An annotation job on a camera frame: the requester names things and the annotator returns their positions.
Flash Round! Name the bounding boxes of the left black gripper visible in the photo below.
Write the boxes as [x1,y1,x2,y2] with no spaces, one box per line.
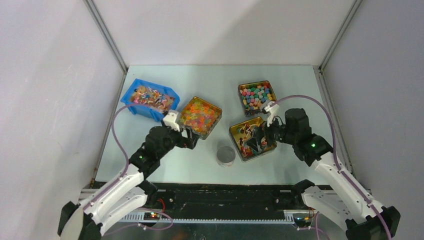
[156,119,200,159]

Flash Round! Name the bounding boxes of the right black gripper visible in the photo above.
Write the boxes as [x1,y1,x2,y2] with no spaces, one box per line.
[244,110,297,153]

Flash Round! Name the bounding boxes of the gold tin with lollipops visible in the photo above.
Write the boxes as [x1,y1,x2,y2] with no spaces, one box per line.
[229,116,277,163]

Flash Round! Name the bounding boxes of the white jar lid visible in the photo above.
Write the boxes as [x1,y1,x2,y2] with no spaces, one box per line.
[216,146,236,160]

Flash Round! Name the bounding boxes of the clear plastic jar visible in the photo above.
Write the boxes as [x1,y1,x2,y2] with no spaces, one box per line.
[217,158,235,168]

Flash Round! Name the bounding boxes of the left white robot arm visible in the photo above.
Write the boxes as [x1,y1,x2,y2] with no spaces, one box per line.
[57,126,200,240]

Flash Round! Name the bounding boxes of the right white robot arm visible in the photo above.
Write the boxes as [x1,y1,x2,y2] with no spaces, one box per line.
[246,105,401,240]

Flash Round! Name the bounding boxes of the gold tin pastel candies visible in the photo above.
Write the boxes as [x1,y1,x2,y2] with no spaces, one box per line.
[237,80,277,117]

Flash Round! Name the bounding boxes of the gold tin orange gummies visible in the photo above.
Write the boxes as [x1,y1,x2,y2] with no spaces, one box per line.
[179,96,223,140]

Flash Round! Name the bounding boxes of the blue plastic candy bin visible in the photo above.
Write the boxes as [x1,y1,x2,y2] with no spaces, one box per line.
[120,78,180,122]

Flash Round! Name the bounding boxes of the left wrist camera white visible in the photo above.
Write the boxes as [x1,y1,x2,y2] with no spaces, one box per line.
[161,110,181,132]

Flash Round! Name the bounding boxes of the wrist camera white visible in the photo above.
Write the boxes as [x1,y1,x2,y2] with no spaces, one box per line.
[161,110,181,132]
[262,101,280,127]

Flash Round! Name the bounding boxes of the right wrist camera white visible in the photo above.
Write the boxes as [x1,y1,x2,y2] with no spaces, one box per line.
[262,101,280,127]

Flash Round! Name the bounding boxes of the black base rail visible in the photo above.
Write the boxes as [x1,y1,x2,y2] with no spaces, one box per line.
[144,182,310,221]

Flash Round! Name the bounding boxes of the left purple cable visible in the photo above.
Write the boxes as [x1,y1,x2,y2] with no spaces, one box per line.
[82,102,167,229]

